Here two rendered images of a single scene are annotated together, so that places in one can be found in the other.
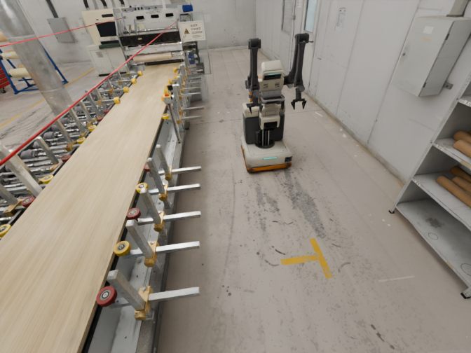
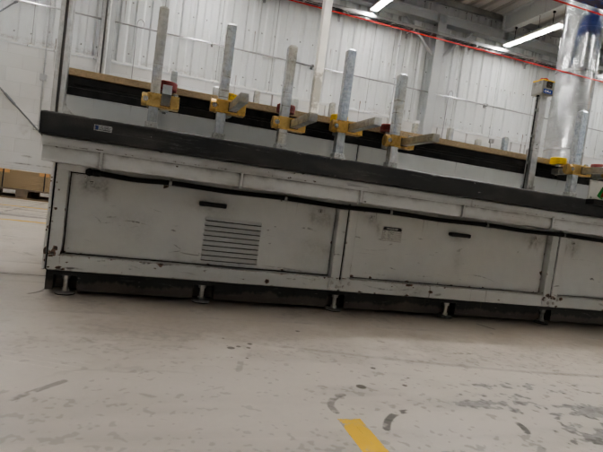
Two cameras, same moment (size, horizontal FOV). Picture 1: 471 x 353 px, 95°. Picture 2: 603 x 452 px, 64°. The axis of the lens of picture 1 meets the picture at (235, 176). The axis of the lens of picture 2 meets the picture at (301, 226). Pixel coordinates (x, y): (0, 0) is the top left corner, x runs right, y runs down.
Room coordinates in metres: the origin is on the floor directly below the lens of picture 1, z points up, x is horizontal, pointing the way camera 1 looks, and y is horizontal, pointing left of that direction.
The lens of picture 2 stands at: (0.55, -1.42, 0.51)
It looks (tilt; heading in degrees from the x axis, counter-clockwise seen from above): 3 degrees down; 76
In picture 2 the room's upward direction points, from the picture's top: 8 degrees clockwise
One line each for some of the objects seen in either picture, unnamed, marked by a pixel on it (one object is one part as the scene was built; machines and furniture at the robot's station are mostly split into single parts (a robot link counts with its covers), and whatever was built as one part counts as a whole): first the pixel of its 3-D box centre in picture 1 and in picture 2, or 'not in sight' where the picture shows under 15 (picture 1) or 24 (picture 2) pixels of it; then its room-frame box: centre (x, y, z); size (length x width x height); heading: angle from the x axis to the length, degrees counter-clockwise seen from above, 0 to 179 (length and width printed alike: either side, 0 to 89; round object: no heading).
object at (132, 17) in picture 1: (165, 58); not in sight; (5.52, 1.32, 0.95); 1.65 x 0.70 x 1.90; 93
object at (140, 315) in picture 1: (144, 302); (160, 101); (0.44, 0.50, 0.80); 0.14 x 0.06 x 0.05; 3
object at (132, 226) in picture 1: (146, 249); (224, 86); (0.67, 0.51, 0.90); 0.04 x 0.04 x 0.48; 3
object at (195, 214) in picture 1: (168, 218); (295, 124); (0.96, 0.47, 0.80); 0.43 x 0.03 x 0.04; 93
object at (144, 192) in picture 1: (155, 217); (284, 105); (0.92, 0.53, 0.88); 0.04 x 0.04 x 0.48; 3
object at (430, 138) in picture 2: (175, 171); (407, 142); (1.46, 0.50, 0.81); 0.43 x 0.03 x 0.04; 93
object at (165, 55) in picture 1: (162, 56); not in sight; (5.24, 1.31, 1.05); 1.43 x 0.12 x 0.12; 93
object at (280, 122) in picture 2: (160, 221); (288, 124); (0.94, 0.53, 0.81); 0.14 x 0.06 x 0.05; 3
